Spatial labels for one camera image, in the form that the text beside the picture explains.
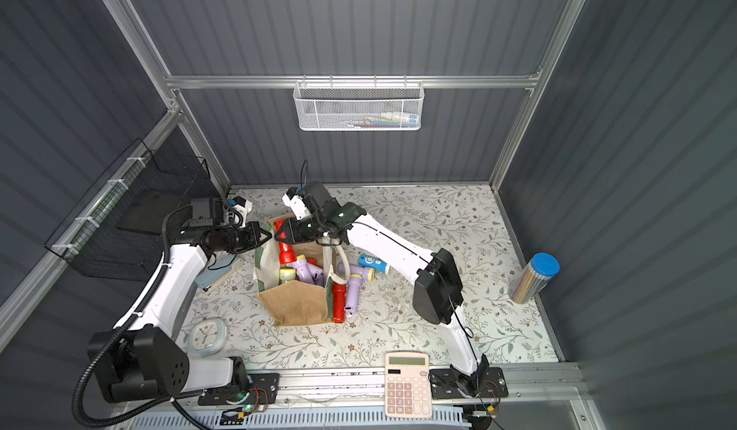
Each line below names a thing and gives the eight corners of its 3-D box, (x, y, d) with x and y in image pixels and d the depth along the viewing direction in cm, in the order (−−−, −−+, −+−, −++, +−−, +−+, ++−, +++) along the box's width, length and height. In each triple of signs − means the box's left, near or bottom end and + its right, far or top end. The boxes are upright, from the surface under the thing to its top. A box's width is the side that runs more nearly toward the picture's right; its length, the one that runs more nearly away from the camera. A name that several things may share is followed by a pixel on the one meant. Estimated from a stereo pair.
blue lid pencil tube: (510, 303, 90) (537, 274, 75) (504, 284, 94) (529, 252, 79) (532, 303, 90) (564, 274, 75) (525, 284, 94) (554, 252, 79)
